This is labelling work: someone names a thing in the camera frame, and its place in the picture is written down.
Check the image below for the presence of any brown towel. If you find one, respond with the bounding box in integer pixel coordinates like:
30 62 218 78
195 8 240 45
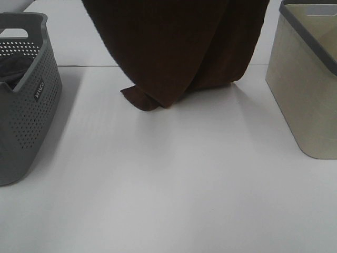
83 1 269 111

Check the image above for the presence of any grey perforated laundry basket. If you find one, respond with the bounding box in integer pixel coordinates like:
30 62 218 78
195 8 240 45
1 12 62 186

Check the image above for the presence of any dark grey cloth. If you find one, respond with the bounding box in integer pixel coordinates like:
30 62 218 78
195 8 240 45
1 55 33 83

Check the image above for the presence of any beige basket with grey rim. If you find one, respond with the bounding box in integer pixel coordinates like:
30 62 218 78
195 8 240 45
266 1 336 159

